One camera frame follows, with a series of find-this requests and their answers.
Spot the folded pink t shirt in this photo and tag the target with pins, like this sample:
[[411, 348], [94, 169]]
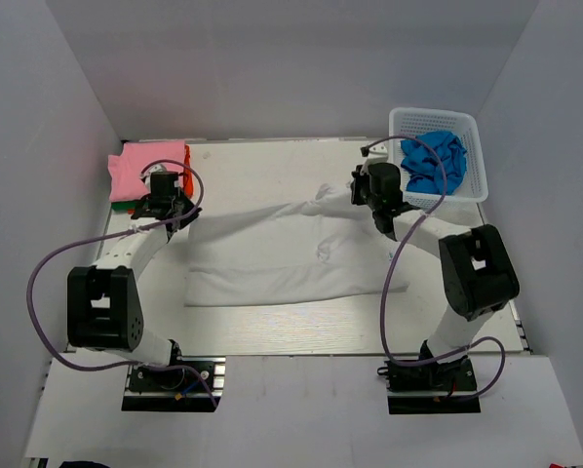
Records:
[[127, 168]]

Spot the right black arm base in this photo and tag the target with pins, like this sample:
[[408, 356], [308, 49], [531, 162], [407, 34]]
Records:
[[434, 389]]

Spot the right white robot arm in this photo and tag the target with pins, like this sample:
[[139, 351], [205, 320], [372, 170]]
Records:
[[478, 276]]

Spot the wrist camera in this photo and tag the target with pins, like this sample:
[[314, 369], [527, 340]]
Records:
[[373, 154], [155, 168]]

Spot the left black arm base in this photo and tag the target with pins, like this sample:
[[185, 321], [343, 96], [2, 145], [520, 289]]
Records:
[[176, 391]]

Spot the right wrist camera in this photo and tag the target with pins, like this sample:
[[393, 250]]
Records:
[[373, 154]]

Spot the white plastic basket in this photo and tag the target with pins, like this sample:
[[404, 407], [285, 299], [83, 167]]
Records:
[[413, 122]]

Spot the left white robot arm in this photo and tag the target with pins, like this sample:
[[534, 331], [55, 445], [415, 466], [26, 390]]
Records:
[[104, 312]]

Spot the white t shirt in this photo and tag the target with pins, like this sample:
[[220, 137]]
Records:
[[303, 251]]

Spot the folded green t shirt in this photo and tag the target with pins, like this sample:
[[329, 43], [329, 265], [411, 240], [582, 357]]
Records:
[[124, 206]]

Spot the blue t shirt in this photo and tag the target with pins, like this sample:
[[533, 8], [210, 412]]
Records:
[[436, 163]]

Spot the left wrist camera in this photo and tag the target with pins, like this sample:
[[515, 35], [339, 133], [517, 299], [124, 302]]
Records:
[[155, 168]]

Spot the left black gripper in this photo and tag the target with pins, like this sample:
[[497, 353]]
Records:
[[189, 217]]

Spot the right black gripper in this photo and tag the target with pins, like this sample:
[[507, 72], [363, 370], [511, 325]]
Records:
[[359, 179]]

